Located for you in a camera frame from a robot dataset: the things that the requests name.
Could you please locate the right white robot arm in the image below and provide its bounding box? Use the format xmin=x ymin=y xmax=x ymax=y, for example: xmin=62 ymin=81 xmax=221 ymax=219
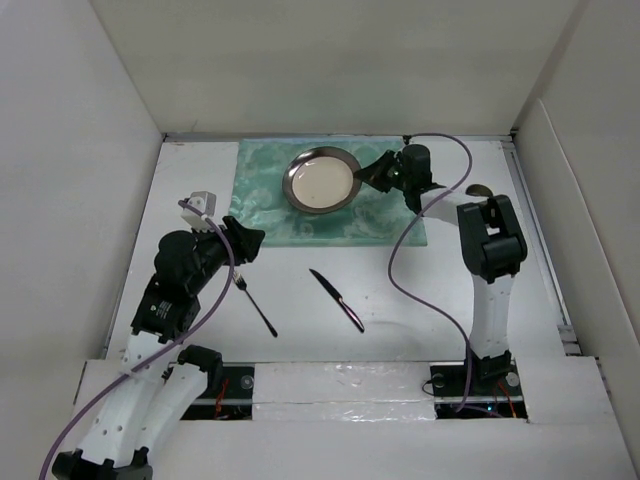
xmin=353 ymin=144 xmax=528 ymax=394

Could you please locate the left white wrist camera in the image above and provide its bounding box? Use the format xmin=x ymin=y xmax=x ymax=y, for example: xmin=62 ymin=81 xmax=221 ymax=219
xmin=179 ymin=191 xmax=217 ymax=232

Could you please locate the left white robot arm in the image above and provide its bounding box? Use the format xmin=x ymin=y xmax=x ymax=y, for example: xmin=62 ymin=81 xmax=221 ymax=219
xmin=42 ymin=215 xmax=265 ymax=479

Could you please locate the aluminium table edge rail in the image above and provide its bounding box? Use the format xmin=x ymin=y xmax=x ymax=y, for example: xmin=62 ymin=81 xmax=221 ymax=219
xmin=501 ymin=137 xmax=583 ymax=357

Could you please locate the metal cup with white band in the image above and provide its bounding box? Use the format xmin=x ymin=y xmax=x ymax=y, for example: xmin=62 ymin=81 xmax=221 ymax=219
xmin=465 ymin=184 xmax=494 ymax=198

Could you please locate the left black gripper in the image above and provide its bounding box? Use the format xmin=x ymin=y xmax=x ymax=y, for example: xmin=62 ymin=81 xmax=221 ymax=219
xmin=187 ymin=215 xmax=263 ymax=294

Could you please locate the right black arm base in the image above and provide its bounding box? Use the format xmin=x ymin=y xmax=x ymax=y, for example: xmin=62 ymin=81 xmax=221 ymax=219
xmin=422 ymin=362 xmax=528 ymax=420

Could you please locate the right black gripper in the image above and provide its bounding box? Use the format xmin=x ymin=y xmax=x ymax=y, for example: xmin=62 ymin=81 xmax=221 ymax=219
xmin=353 ymin=148 xmax=411 ymax=192

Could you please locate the black handled table knife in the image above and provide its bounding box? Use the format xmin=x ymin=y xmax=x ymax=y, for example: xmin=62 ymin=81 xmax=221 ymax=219
xmin=310 ymin=269 xmax=365 ymax=333

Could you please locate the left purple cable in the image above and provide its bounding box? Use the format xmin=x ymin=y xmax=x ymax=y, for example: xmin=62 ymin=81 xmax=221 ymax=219
xmin=37 ymin=198 xmax=236 ymax=480

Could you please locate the green patterned cloth placemat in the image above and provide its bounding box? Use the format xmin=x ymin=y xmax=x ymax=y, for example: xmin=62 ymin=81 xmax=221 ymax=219
xmin=229 ymin=138 xmax=415 ymax=247

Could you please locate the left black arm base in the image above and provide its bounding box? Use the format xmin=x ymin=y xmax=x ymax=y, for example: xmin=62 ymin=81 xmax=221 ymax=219
xmin=182 ymin=363 xmax=255 ymax=421

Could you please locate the round plate with dark rim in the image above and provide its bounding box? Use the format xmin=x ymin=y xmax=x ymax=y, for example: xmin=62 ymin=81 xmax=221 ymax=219
xmin=282 ymin=146 xmax=361 ymax=215

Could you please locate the black metal fork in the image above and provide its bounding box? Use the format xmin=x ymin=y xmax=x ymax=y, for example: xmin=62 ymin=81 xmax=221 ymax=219
xmin=233 ymin=271 xmax=279 ymax=338

